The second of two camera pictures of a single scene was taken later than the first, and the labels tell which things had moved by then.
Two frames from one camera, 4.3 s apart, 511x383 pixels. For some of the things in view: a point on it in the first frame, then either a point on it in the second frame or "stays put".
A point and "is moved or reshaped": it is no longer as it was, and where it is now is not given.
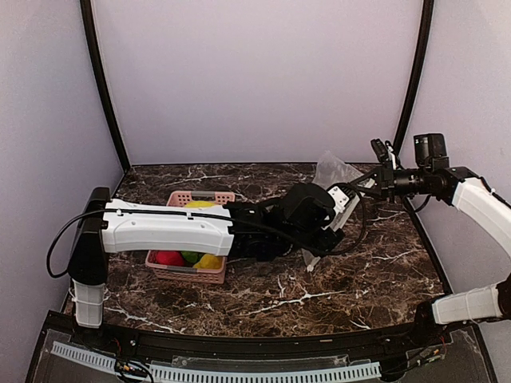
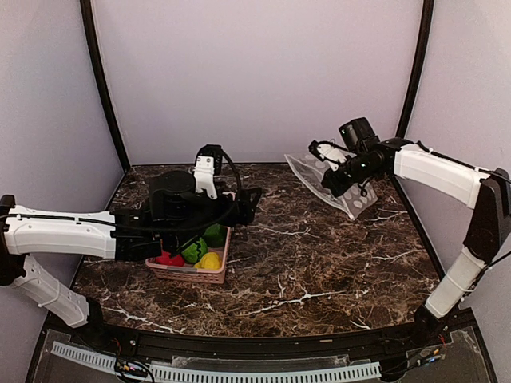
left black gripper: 329,242 to 247,210
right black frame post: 425,41 stays put
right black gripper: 386,182 to 338,186
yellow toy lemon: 210,262 stays put
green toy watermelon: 192,256 stays put
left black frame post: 93,37 stays put
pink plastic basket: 183,273 stays put
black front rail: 433,331 stays put
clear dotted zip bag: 330,172 is moved or reshaped
